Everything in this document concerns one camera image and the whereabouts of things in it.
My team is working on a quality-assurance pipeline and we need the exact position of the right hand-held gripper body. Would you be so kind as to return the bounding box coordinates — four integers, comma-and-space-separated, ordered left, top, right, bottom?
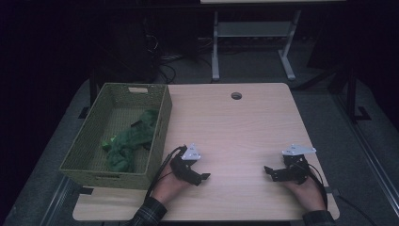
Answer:
281, 143, 317, 185

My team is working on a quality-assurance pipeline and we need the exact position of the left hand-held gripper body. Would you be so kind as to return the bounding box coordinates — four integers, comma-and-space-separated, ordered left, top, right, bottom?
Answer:
169, 143, 202, 184

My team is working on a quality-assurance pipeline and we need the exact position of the green plush dinosaur garment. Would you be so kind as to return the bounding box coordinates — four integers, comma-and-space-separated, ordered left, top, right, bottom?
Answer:
100, 108, 161, 174

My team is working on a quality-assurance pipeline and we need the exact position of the green woven basket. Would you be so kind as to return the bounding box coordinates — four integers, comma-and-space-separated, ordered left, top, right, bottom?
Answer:
58, 82, 173, 190

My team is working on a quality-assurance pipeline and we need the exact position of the person's right hand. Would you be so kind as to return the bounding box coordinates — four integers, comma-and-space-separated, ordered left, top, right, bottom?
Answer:
281, 175, 327, 212

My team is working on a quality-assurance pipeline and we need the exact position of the person's left hand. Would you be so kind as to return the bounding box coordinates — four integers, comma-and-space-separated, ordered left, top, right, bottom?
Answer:
152, 163, 193, 205

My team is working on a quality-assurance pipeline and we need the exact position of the black stand leg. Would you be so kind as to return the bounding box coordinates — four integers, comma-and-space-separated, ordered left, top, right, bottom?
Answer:
291, 60, 373, 124

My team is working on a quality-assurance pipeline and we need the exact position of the left hand-held gripper black cable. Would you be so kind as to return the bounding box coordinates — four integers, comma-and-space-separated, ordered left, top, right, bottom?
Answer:
144, 145, 187, 200

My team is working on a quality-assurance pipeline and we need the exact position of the hand-held gripper black cable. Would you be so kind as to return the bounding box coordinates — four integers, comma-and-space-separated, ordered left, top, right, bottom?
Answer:
305, 163, 329, 210
144, 145, 187, 200

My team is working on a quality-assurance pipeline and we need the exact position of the right hand-held gripper black cable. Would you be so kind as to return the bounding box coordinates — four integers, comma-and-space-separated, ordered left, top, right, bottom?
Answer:
305, 163, 329, 210

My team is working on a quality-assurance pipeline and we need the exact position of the black floor cable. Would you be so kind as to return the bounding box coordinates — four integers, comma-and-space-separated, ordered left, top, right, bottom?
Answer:
336, 194, 379, 226

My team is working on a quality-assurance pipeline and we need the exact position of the metal frame rail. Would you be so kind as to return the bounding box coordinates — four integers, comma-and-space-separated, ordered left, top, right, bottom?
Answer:
331, 92, 399, 218
39, 174, 78, 226

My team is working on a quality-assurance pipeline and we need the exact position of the tangle of dark floor cables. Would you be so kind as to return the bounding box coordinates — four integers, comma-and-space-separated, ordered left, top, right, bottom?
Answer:
143, 31, 203, 85

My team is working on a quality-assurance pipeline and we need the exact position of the white metal table frame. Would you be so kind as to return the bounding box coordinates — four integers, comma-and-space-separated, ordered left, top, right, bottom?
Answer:
211, 8, 302, 83

